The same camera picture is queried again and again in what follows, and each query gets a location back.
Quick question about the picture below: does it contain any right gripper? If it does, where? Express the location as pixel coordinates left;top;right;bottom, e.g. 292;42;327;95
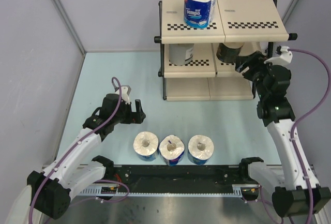
234;51;279;99

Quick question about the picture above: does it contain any dark green paper roll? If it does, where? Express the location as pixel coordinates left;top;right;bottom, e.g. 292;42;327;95
216;42;244;64

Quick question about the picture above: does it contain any light blue paper roll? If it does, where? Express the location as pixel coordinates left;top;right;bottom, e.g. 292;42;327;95
188;135;214;166
133;131;159;161

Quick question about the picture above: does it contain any dark blue paper roll front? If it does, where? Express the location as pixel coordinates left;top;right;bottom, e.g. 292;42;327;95
159;135;185;166

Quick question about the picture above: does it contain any grey paper roll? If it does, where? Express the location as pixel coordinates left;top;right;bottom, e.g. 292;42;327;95
169;43;194;66

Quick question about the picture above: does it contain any Tempo dark blue paper roll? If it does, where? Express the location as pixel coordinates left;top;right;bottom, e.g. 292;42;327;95
184;0;216;28

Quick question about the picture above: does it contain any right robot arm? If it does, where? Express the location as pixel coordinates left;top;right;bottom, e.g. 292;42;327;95
235;47;330;223

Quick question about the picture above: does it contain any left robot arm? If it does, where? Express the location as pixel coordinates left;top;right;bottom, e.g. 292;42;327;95
6;85;146;223

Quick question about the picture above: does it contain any beige three-tier shelf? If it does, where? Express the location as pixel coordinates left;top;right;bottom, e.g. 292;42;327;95
154;0;297;101

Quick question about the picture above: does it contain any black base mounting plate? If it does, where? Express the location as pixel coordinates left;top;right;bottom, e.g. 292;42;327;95
111;165;257;184

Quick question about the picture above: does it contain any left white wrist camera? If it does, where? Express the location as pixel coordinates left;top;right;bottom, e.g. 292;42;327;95
114;85;131;104

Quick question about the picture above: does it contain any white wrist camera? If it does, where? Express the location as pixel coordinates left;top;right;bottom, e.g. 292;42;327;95
264;46;293;66
114;85;131;104

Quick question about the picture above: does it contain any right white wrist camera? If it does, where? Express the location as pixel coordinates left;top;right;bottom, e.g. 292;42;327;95
264;46;293;66

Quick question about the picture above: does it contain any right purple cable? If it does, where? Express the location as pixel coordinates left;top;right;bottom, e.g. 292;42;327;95
260;49;331;224

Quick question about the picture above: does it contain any purple cable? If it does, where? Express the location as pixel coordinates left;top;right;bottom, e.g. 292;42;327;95
260;49;331;224
27;77;130;224

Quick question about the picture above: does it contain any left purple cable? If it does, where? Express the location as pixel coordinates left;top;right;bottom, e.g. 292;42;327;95
27;77;130;224

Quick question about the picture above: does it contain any white slotted cable duct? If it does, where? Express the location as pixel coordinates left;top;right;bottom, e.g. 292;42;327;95
79;184;259;197

